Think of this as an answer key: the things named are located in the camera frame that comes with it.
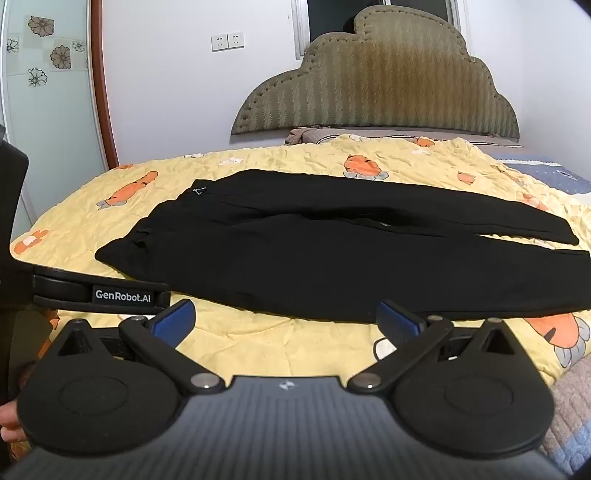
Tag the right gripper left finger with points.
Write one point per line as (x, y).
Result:
(154, 342)

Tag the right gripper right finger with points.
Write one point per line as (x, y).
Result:
(415, 339)

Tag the black trousers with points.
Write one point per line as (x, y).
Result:
(328, 248)

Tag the person's left hand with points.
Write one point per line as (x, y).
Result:
(11, 429)

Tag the yellow carrot print quilt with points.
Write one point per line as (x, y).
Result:
(236, 341)

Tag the frosted floral glass door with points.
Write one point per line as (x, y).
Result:
(47, 100)

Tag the olive padded headboard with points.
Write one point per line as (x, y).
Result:
(400, 67)

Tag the brown wooden door frame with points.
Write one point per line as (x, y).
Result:
(99, 83)

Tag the white wall socket pair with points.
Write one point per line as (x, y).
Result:
(223, 42)

